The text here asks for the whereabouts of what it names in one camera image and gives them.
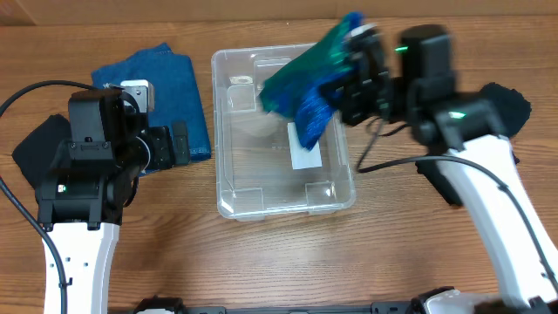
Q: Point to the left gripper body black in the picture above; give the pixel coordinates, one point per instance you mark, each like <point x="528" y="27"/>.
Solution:
<point x="156" y="153"/>

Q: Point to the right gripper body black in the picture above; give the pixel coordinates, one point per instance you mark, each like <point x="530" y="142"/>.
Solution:
<point x="354" y="81"/>

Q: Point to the blue green sequin cloth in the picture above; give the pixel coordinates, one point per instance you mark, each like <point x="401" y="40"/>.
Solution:
<point x="294" y="91"/>

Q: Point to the black cloth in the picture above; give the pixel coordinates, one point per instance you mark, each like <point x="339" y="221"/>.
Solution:
<point x="513" y="108"/>
<point x="445" y="188"/>
<point x="43" y="149"/>

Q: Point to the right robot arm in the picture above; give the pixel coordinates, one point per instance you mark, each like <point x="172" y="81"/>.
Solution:
<point x="466" y="142"/>

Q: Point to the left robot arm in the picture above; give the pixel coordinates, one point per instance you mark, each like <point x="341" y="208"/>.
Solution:
<point x="94" y="177"/>

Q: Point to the folded blue denim cloth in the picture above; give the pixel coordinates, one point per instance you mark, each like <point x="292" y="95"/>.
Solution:
<point x="176" y="94"/>

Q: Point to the white label in bin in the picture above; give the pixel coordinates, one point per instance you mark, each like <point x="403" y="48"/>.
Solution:
<point x="302" y="158"/>

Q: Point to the clear plastic storage bin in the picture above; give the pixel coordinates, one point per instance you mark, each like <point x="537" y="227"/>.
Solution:
<point x="254" y="176"/>

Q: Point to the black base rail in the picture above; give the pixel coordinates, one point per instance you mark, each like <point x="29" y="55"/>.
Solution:
<point x="296" y="309"/>

